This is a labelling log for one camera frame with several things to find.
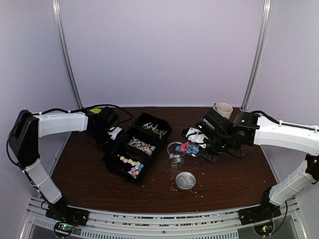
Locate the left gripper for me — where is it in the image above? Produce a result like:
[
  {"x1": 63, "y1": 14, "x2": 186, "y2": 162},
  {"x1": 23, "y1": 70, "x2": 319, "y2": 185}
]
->
[{"x1": 89, "y1": 127, "x2": 121, "y2": 156}]

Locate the metal scoop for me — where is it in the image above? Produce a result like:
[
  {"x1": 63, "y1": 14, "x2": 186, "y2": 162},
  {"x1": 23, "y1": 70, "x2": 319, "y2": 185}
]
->
[{"x1": 175, "y1": 141, "x2": 200, "y2": 157}]

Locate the black three-compartment candy tray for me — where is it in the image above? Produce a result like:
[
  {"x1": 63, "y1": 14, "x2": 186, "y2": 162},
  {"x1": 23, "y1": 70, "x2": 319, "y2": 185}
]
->
[{"x1": 102, "y1": 113, "x2": 172, "y2": 185}]

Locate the clear plastic jar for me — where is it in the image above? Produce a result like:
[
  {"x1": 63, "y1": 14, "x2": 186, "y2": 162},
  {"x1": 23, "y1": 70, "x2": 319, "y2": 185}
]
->
[{"x1": 166, "y1": 141, "x2": 185, "y2": 169}]

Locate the pile of star candies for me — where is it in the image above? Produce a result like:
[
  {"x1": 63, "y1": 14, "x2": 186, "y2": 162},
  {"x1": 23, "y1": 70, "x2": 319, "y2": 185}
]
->
[{"x1": 120, "y1": 156, "x2": 145, "y2": 179}]

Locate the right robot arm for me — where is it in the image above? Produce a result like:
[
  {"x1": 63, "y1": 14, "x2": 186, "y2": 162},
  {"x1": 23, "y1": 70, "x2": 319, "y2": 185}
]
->
[{"x1": 195, "y1": 110, "x2": 319, "y2": 220}]

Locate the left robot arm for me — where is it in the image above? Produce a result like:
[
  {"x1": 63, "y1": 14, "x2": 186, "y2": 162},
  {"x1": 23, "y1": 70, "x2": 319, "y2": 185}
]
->
[{"x1": 6, "y1": 105, "x2": 124, "y2": 221}]

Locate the pile of stick candies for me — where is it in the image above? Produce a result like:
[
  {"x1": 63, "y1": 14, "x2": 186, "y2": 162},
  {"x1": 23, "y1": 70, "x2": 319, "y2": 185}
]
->
[{"x1": 142, "y1": 122, "x2": 167, "y2": 138}]

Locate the green bowl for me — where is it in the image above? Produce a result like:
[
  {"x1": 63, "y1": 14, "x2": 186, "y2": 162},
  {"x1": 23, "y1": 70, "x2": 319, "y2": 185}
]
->
[{"x1": 89, "y1": 108, "x2": 102, "y2": 115}]

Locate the patterned ceramic mug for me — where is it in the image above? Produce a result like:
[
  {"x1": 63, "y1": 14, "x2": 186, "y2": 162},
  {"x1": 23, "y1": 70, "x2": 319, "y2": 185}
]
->
[{"x1": 213, "y1": 103, "x2": 233, "y2": 120}]

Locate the pile of swirl lollipops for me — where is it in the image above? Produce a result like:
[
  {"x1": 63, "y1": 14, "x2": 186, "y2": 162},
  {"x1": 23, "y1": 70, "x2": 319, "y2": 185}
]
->
[{"x1": 127, "y1": 138, "x2": 156, "y2": 156}]

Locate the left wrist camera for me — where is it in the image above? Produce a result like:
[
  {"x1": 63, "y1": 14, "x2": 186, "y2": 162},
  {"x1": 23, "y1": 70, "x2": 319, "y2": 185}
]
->
[{"x1": 107, "y1": 126, "x2": 123, "y2": 140}]

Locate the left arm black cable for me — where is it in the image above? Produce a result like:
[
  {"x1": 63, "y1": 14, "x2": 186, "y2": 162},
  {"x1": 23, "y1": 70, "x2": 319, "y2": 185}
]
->
[{"x1": 82, "y1": 104, "x2": 134, "y2": 125}]

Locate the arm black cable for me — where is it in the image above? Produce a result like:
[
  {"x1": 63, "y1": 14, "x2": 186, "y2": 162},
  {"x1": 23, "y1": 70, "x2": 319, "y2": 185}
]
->
[
  {"x1": 251, "y1": 111, "x2": 280, "y2": 124},
  {"x1": 82, "y1": 104, "x2": 134, "y2": 125}
]

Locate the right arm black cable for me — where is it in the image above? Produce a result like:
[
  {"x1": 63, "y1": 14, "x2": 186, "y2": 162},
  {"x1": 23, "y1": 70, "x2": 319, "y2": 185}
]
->
[{"x1": 251, "y1": 111, "x2": 280, "y2": 124}]

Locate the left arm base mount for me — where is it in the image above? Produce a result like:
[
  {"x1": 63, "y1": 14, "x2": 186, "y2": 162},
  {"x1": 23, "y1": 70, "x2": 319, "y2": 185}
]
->
[{"x1": 46, "y1": 196, "x2": 89, "y2": 226}]

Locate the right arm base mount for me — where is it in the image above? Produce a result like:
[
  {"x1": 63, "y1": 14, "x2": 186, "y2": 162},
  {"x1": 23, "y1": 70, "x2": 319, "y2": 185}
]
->
[{"x1": 238, "y1": 199, "x2": 281, "y2": 225}]

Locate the front aluminium rail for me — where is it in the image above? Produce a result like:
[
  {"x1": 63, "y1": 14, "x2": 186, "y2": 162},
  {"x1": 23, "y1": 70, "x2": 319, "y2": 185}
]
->
[{"x1": 18, "y1": 197, "x2": 309, "y2": 239}]

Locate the left aluminium frame post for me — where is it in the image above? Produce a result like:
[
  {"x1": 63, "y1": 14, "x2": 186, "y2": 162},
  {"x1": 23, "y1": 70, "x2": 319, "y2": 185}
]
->
[{"x1": 52, "y1": 0, "x2": 83, "y2": 109}]

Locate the aluminium frame post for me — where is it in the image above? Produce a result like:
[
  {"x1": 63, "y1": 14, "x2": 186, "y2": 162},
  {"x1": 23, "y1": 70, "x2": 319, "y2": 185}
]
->
[
  {"x1": 52, "y1": 0, "x2": 83, "y2": 109},
  {"x1": 240, "y1": 0, "x2": 272, "y2": 111}
]

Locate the right aluminium frame post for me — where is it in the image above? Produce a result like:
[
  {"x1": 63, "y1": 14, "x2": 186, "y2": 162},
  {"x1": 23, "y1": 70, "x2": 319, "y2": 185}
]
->
[{"x1": 240, "y1": 0, "x2": 272, "y2": 111}]

